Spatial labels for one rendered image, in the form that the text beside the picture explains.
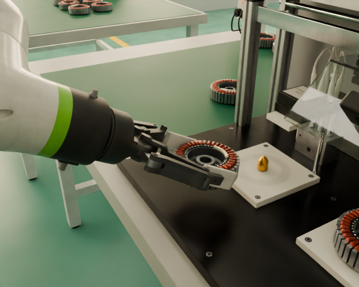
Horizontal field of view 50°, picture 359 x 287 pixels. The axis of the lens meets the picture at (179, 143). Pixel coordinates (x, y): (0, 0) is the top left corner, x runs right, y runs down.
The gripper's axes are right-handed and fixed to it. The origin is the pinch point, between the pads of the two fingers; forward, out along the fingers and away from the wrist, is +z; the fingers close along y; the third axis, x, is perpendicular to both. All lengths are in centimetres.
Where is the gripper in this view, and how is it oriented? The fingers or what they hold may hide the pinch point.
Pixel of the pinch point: (204, 160)
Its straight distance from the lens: 64.3
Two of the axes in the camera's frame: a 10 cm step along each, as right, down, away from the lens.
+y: 5.0, 4.4, -7.5
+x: 4.4, -8.7, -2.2
